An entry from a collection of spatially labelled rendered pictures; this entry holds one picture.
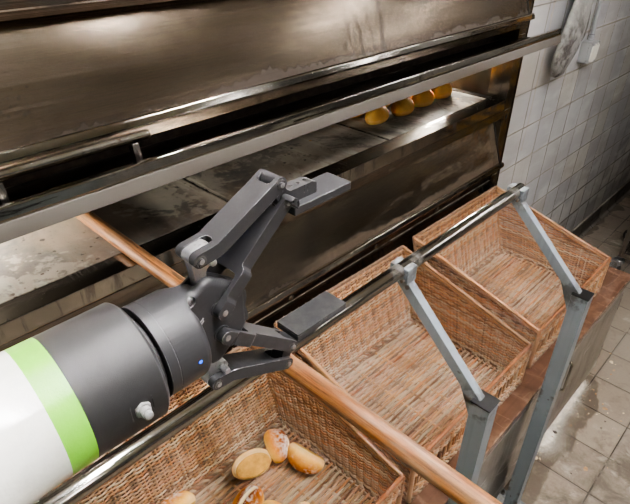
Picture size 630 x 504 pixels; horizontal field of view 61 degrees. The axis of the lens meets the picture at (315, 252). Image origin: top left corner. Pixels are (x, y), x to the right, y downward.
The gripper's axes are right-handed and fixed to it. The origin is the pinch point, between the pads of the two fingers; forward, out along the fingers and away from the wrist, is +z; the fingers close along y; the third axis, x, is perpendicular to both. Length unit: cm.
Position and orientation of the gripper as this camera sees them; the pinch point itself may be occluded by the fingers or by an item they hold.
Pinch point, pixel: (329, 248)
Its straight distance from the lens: 51.2
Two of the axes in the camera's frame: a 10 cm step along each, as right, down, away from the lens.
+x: 7.2, 3.8, -5.9
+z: 7.0, -3.9, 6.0
